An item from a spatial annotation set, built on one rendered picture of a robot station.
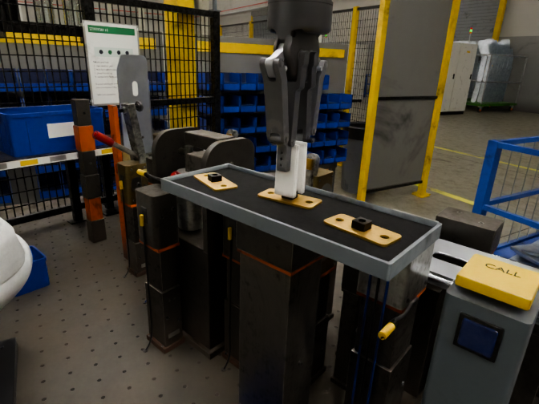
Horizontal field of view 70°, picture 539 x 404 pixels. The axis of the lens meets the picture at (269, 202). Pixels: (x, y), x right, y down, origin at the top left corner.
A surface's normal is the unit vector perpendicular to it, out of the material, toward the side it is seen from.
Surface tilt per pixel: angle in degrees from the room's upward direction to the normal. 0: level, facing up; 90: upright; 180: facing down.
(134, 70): 90
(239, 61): 90
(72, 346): 0
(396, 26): 90
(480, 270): 0
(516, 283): 0
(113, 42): 90
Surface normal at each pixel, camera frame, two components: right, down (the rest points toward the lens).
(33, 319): 0.04, -0.94
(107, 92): 0.75, 0.25
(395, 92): 0.51, 0.31
